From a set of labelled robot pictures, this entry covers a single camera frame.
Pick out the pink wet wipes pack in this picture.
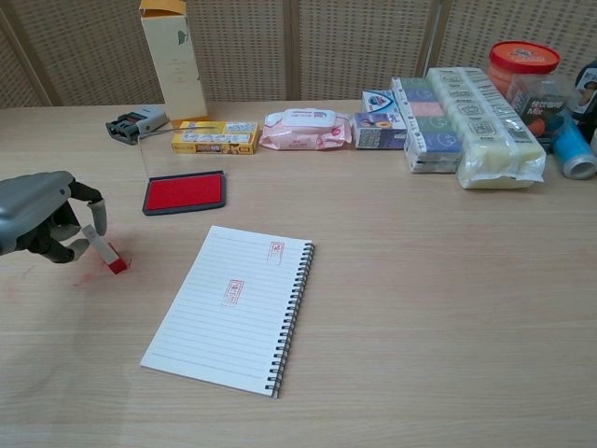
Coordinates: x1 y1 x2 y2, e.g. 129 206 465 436
258 107 354 152

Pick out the red ink pad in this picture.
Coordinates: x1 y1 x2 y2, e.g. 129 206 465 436
137 124 229 217

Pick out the flat yellow printed box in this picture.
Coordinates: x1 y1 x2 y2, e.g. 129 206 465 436
170 120 260 156

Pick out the pale yellow wrapped pack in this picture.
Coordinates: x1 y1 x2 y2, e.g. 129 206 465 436
426 66 547 190

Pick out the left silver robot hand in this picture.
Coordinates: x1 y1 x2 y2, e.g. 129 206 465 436
0 170 107 265

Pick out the grey self-inking date stamper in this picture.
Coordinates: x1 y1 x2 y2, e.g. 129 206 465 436
104 105 168 143

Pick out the tall yellow carton box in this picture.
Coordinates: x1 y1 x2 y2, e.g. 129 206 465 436
138 0 209 127

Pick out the small red stamp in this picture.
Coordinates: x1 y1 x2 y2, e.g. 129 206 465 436
80 224 129 275

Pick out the small purple box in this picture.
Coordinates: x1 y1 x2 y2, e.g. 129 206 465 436
352 111 408 150

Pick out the blue cylindrical tube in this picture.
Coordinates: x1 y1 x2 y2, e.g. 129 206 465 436
552 109 597 180

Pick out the white spiral notebook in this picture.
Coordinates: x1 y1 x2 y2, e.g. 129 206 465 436
139 225 316 399

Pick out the wicker folding screen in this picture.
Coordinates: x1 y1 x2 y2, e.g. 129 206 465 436
0 0 597 111

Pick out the clear jar orange lid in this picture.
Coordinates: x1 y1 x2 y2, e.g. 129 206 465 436
488 40 573 139

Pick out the multicolour pocket tissue pack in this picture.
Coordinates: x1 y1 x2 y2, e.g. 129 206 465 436
390 76 464 175

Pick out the white blue shield box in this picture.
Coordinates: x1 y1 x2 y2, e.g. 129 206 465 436
361 89 397 116

